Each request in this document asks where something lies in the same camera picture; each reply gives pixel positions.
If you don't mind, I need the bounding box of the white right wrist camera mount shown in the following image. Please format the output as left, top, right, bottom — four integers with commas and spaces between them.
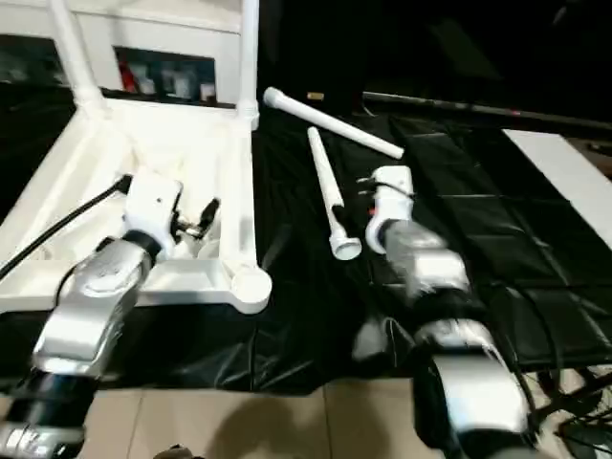
365, 165, 416, 254

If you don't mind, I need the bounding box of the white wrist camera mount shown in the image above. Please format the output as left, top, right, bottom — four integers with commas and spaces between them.
365, 165, 416, 254
121, 172, 186, 254

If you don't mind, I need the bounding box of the white plastic table leg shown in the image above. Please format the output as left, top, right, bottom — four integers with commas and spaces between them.
236, 0, 260, 125
307, 126, 362, 262
262, 86, 406, 160
50, 0, 104, 111

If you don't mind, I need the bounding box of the black work mat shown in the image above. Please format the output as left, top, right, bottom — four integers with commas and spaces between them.
0, 80, 612, 396

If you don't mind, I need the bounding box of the dark long rod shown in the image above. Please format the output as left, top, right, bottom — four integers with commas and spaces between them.
362, 91, 612, 130

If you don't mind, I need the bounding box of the black stand frame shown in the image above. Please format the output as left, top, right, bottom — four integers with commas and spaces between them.
530, 372, 612, 417

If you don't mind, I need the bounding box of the black cable bundle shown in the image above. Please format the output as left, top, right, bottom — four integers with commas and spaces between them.
535, 367, 612, 459

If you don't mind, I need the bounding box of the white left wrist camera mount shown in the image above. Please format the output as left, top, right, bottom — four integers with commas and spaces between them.
121, 172, 186, 254

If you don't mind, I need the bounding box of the white plastic table top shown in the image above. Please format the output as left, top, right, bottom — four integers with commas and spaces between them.
0, 93, 273, 317

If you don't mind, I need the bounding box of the white glass door cabinet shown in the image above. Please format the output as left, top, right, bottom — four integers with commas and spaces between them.
0, 0, 257, 104

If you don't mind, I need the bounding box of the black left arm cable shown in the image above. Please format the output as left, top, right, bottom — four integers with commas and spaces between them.
0, 175, 133, 278

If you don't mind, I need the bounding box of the white flat board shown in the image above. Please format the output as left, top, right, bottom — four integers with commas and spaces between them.
501, 128, 612, 240

